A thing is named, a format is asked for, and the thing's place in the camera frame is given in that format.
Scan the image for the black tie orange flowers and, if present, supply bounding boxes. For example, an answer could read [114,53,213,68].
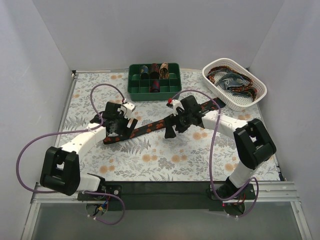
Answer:
[102,97,226,145]

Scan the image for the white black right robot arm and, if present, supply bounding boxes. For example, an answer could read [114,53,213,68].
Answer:
[165,95,277,201]

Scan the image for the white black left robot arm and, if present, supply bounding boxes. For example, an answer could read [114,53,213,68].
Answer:
[40,101,138,200]

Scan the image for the tangled ties in basket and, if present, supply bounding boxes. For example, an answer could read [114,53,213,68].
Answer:
[206,66,258,102]

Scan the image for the green compartment organizer tray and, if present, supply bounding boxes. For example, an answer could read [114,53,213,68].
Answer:
[127,62,182,102]

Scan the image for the red navy striped rolled tie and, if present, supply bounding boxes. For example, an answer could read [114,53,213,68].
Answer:
[149,79,160,93]

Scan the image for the gold patterned rolled tie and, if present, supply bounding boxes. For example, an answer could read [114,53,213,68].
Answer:
[159,62,170,79]

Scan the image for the white perforated plastic basket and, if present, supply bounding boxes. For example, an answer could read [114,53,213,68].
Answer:
[202,58,267,112]

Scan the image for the dark red rolled tie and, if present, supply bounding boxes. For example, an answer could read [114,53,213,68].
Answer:
[149,63,160,80]

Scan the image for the navy patterned rolled tie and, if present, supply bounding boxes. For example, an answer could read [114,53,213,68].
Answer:
[139,65,150,80]

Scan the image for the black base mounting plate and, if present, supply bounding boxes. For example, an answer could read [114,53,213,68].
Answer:
[77,181,256,211]

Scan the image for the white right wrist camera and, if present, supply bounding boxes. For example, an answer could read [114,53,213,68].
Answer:
[166,98,185,116]

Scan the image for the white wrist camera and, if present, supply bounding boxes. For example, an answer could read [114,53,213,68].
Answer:
[118,101,136,128]
[166,98,185,116]

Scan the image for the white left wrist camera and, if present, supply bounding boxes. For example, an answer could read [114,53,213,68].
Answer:
[118,101,136,128]

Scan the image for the aluminium front frame rail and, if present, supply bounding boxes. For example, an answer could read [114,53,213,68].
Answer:
[22,181,312,240]

